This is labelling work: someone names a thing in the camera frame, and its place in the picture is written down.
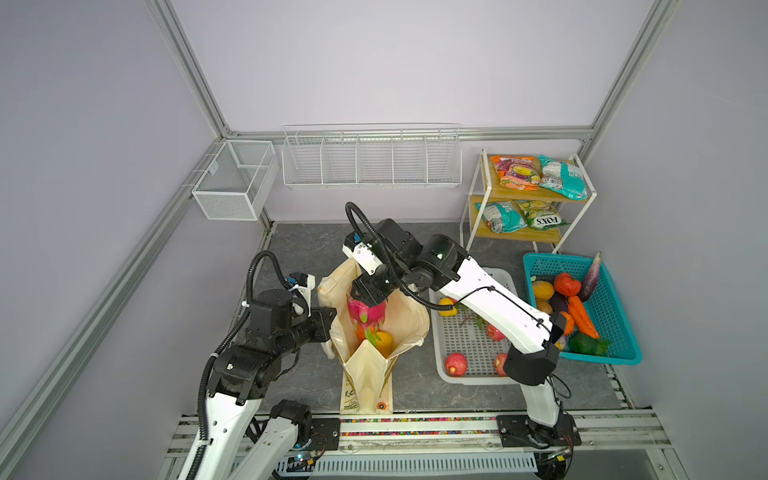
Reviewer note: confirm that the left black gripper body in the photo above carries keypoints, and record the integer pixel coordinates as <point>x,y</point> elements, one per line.
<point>313,329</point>

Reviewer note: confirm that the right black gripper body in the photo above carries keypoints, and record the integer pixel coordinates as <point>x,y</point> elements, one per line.
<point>379,287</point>

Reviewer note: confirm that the pink dragon fruit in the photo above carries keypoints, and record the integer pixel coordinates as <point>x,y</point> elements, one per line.
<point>369,317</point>

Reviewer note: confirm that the yellow pear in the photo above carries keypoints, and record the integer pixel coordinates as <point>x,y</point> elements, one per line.
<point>383,342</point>

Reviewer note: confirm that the cream canvas grocery bag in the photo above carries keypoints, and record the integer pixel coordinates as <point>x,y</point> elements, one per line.
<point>368,375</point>

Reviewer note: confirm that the orange pumpkin vegetable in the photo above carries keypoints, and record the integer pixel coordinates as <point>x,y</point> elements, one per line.
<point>570,326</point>

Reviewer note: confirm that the purple eggplant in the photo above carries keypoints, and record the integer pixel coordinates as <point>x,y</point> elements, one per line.
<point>591,279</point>

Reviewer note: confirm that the red tomato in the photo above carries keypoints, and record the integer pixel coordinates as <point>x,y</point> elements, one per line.
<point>566,285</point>

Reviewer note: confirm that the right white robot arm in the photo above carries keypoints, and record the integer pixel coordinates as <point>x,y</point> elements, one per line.
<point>392,259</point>

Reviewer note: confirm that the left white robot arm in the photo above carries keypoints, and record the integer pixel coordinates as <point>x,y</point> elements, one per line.
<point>277,321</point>

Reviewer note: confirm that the yellow lemon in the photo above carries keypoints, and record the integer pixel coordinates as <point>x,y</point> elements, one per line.
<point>448,307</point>

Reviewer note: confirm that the white plastic fruit basket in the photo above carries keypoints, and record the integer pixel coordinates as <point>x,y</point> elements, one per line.
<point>479,319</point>

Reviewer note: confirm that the red apple front left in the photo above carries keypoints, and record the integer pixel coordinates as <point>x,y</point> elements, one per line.
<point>456,365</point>

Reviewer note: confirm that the red apple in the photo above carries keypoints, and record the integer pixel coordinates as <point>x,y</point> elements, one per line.
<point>456,365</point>
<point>499,363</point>

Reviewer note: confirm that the red apple centre basket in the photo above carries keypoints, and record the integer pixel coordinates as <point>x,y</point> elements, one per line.
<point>494,334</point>

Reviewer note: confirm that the red apple back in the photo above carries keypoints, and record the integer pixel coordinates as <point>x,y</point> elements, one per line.
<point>499,363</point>

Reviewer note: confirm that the teal white snack packet lower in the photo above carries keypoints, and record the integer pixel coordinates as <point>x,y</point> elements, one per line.
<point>502,217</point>

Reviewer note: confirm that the small white mesh basket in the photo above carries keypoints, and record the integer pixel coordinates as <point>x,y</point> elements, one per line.
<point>235,184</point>

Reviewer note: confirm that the yellow potato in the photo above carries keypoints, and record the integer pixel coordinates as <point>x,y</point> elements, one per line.
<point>543,290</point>

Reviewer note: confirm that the white wood two-tier shelf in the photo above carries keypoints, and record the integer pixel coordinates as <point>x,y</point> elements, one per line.
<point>485,188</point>

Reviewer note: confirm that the green Fox's candy packet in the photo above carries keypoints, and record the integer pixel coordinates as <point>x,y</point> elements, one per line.
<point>540,215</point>

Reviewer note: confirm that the orange snack packet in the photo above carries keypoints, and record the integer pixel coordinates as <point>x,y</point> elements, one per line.
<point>516,172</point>

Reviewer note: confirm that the orange carrot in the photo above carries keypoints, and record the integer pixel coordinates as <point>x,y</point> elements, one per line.
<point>581,317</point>

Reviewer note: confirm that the green pepper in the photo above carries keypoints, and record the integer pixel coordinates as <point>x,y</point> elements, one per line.
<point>584,344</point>

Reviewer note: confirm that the teal snack packet upper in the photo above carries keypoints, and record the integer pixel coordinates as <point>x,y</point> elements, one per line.
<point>562,178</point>

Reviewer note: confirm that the teal plastic vegetable basket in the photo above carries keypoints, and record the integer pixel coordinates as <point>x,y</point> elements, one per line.
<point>604,306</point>

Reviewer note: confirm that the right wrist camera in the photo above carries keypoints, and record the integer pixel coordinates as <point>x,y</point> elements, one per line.
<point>362,254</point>

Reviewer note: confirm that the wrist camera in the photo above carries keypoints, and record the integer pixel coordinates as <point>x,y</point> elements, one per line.
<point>362,254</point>
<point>302,284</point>

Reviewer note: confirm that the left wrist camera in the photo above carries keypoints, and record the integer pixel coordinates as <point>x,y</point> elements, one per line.
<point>302,284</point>

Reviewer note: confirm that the long white wire basket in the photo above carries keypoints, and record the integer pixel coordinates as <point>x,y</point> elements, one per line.
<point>404,155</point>

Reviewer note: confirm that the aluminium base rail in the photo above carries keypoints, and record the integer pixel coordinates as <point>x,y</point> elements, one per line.
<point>430,445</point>

